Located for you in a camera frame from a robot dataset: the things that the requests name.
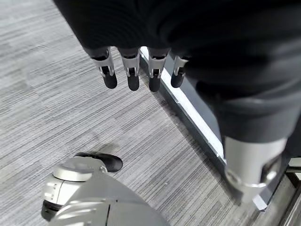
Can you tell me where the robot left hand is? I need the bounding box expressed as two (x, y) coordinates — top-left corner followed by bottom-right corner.
(52, 0), (301, 205)

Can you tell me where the dark robot foot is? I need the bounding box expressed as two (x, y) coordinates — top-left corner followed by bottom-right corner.
(73, 152), (123, 173)

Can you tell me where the silver robot leg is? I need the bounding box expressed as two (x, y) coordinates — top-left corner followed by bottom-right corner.
(41, 157), (170, 226)

